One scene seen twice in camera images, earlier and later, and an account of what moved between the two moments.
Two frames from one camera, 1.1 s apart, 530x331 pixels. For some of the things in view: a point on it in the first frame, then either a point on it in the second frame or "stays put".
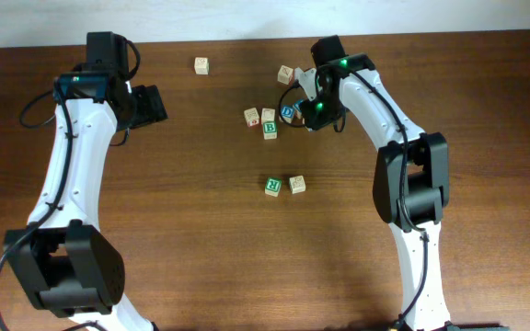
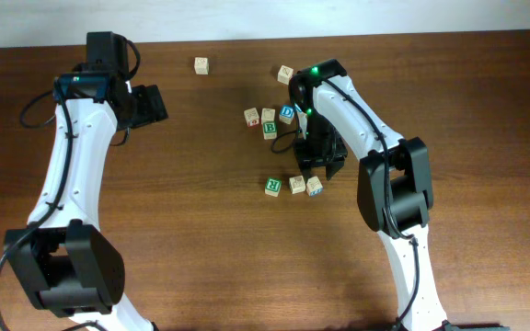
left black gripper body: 146,109 stays put
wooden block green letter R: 272,186 stays put
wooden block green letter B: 270,131 stays put
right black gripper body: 322,112 -> 322,144
